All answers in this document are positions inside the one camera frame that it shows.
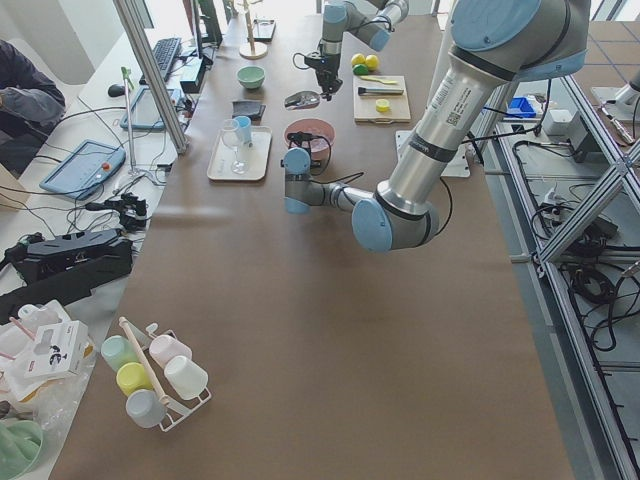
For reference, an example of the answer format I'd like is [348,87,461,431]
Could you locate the clear wine glass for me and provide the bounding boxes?
[221,119,247,175]

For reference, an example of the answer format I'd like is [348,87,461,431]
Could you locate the green plastic bowl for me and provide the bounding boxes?
[1,420,44,479]

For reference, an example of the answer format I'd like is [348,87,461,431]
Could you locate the yellow lemon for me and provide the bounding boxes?
[364,54,380,71]
[351,53,366,66]

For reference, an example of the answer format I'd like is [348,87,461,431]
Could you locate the white product box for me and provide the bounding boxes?
[25,321,88,379]

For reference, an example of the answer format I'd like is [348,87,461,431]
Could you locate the grey folded cloth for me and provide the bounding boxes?
[232,100,266,121]

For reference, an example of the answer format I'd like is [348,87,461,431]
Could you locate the person in dark jacket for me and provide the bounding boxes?
[1,41,66,177]

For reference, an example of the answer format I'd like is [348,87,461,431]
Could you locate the yellow plastic knife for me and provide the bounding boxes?
[359,75,398,85]

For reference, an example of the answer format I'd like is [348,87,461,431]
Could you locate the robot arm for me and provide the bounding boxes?
[283,1,590,252]
[304,0,409,101]

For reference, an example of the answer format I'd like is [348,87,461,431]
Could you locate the yellow cup on rack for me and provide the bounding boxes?
[116,362,153,397]

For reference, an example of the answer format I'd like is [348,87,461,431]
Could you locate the grey cup on rack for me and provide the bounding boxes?
[125,389,167,428]

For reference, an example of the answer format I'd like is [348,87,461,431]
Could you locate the light blue cup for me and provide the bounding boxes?
[234,115,252,145]

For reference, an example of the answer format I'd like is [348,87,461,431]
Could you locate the white cup rack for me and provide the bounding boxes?
[118,317,213,433]

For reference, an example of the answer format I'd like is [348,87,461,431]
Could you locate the metal ice scoop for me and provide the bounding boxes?
[284,90,321,110]

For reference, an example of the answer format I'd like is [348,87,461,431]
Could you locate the pink cup on rack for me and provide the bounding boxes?
[149,334,192,368]

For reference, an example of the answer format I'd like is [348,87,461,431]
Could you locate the wooden cup tree stand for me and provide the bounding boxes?
[234,0,268,60]

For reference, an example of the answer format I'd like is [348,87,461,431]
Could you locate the wooden cutting board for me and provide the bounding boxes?
[352,75,411,124]

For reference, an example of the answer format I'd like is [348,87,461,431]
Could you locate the green lime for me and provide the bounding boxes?
[352,63,370,76]

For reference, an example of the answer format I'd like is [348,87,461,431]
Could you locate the cream serving tray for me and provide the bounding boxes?
[206,126,272,182]

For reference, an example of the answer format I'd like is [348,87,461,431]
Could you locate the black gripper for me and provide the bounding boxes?
[304,52,343,101]
[286,131,330,168]

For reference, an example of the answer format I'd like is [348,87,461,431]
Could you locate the black glass rack tray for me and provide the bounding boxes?
[252,19,276,43]

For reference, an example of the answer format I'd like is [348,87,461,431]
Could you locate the half lemon slice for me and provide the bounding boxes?
[376,99,390,112]

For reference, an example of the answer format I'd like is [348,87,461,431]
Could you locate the black monitor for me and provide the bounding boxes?
[192,0,223,65]

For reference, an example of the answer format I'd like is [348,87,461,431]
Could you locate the black keyboard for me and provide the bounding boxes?
[152,37,182,81]

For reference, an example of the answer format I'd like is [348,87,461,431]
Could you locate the blue teach pendant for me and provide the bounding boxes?
[39,140,126,200]

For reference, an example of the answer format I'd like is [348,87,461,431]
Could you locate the aluminium frame post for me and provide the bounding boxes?
[113,0,188,155]

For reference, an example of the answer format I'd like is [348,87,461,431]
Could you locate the green cup on rack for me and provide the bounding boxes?
[100,335,138,373]

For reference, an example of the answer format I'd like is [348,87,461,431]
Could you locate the black computer mouse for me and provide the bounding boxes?
[107,84,125,98]

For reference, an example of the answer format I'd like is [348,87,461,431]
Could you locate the steel muddler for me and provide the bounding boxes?
[357,87,404,96]

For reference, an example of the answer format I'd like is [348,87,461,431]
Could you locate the pink bowl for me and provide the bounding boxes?
[284,118,335,150]

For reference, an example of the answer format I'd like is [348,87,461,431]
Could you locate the white cup on rack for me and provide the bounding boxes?
[164,355,209,400]

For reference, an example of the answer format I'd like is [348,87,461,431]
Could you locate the blue parts bin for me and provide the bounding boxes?
[507,96,542,119]

